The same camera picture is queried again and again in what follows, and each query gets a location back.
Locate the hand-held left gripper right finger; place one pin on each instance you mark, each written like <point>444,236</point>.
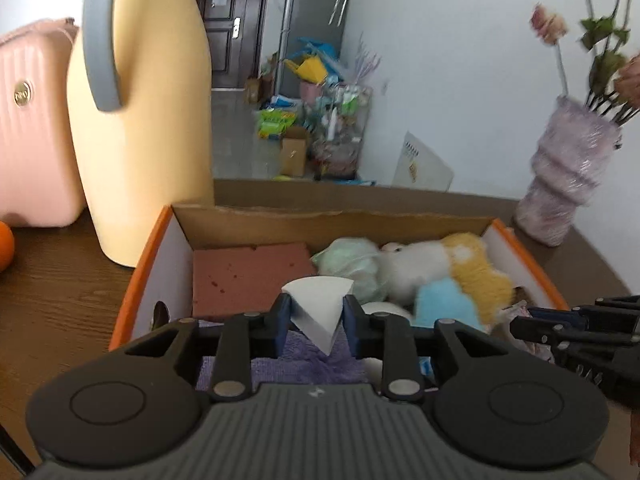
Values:
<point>353,327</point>

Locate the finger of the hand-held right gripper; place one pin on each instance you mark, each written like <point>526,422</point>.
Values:
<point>555,314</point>
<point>542,330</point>

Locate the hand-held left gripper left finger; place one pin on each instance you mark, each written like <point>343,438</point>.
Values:
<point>281,322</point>

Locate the white wedge sponge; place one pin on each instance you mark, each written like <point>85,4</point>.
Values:
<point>317,310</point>

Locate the purple fluffy cloth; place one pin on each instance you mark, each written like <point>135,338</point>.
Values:
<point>305,365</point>

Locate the brown layered sponge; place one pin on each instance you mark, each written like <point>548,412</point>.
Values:
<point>240,280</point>

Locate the blue plush toy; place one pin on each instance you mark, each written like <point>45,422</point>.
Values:
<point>442,305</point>

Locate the yellow and white plush toy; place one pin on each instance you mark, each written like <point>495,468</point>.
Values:
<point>465,270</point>

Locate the orange cardboard box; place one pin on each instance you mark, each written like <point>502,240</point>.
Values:
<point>235,225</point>

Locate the open cardboard carton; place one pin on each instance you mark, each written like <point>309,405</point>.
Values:
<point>294,152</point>

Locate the white desk calendar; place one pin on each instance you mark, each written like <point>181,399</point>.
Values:
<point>425,162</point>

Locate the green printed bag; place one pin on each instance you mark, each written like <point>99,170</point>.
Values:
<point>275,125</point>

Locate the yellow thermos jug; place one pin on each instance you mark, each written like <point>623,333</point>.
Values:
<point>140,150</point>

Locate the dried pink roses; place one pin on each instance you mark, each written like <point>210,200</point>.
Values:
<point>605,45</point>

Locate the orange fruit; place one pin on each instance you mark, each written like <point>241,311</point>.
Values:
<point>5,247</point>

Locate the dark brown door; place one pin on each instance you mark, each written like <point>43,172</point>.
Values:
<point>230,25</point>

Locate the pink hard-shell suitcase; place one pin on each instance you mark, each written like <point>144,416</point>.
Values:
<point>35,135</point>

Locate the grey refrigerator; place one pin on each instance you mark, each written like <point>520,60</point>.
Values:
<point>315,0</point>

